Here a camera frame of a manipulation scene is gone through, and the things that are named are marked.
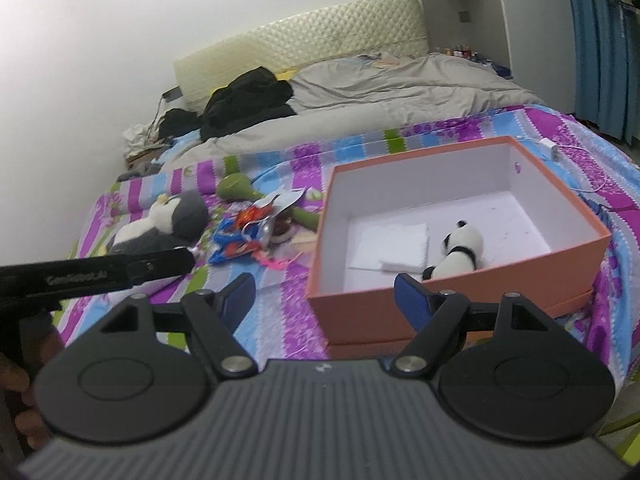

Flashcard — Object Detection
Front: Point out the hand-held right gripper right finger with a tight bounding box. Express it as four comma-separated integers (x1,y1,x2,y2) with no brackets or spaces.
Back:
392,272,557,378

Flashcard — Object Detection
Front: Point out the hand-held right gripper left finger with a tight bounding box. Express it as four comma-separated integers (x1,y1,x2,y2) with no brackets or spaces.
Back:
98,272,258,380

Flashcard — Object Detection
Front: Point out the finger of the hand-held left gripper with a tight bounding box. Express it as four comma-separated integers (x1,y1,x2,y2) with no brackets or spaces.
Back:
125,247,197,288

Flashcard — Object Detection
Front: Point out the grey penguin plush toy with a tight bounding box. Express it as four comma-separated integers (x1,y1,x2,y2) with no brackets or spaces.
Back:
106,191,211,293

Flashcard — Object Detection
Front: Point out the orange cardboard box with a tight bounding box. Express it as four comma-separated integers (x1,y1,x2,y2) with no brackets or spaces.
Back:
306,135,613,348

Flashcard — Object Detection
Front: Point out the person's left hand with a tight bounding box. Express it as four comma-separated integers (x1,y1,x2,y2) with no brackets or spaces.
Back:
0,352,52,453

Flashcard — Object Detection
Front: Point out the striped floral bedsheet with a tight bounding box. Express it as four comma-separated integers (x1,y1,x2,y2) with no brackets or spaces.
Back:
52,104,640,441

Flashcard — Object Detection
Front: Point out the white folded tissue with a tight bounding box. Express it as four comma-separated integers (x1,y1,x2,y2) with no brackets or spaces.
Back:
348,222,430,271

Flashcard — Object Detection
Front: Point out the silver foil wrapper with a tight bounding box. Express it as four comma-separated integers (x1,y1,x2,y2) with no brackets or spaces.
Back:
242,219,281,247

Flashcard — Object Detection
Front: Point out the blue red snack wrapper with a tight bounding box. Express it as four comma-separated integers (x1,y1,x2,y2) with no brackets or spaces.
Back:
215,210,261,241

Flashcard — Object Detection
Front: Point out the small panda plush toy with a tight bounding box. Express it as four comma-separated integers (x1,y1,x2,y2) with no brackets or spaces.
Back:
421,220,485,281

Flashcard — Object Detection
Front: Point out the brown round cup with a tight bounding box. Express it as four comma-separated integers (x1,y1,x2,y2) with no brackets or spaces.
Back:
272,212,297,243

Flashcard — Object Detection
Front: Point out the green plush toy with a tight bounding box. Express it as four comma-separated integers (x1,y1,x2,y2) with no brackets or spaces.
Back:
216,172,325,231

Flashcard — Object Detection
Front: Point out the crumpled white cloth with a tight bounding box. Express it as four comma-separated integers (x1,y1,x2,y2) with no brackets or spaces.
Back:
122,122,166,161

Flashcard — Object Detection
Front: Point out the black bag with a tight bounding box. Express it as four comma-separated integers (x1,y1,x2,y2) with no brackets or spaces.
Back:
159,107,203,139

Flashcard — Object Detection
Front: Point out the black jacket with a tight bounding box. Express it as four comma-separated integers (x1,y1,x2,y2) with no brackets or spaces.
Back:
200,66,297,140

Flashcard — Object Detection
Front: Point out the grey duvet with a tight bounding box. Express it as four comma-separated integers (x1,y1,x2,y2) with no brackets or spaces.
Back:
170,52,546,171

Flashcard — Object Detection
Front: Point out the row of small bottles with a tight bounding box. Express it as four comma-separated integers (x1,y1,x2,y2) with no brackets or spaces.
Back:
435,42,511,78

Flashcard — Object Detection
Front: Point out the cream padded headboard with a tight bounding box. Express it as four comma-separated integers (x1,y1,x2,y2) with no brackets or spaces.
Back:
174,0,428,111

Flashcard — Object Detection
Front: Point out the white cabinet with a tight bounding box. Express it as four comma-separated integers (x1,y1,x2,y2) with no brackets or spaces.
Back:
412,0,581,121

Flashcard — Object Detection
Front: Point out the blue curtain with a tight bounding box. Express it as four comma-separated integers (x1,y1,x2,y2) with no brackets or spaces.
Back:
562,0,640,146

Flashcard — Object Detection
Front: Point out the white charger with cable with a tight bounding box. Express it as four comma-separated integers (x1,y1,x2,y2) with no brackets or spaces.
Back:
517,135,610,195

